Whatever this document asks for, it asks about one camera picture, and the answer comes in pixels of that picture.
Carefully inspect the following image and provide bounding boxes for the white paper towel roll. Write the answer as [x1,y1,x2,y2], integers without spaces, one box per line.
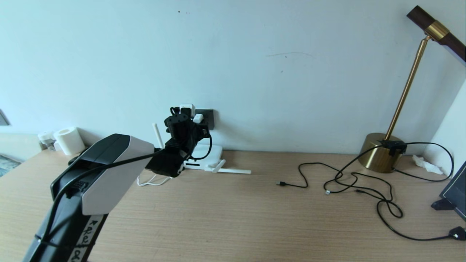
[54,127,84,156]

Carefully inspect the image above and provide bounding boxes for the small white container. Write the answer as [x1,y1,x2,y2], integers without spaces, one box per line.
[37,132,56,151]

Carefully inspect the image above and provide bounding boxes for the brass desk lamp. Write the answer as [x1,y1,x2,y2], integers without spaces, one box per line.
[359,5,466,173]

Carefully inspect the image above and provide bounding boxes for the crumpled white tissue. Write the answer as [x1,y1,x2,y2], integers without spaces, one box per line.
[412,155,443,174]

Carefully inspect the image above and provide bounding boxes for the dark framed panel on stand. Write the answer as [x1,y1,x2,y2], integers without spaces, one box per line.
[431,160,466,222]

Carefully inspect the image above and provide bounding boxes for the grey wall socket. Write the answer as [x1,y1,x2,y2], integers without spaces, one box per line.
[195,109,215,130]

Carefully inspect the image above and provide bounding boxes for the thin white adapter cable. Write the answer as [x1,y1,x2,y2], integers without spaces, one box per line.
[137,173,171,187]

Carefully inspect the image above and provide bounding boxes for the black cable silver tip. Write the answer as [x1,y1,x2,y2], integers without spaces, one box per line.
[323,171,394,201]

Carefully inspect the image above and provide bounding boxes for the black cable clip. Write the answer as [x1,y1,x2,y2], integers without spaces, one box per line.
[380,140,407,156]

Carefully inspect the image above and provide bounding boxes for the black looped cable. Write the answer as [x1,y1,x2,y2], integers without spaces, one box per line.
[392,142,454,182]

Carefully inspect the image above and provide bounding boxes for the black charging cables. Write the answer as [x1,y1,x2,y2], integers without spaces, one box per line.
[376,198,466,241]

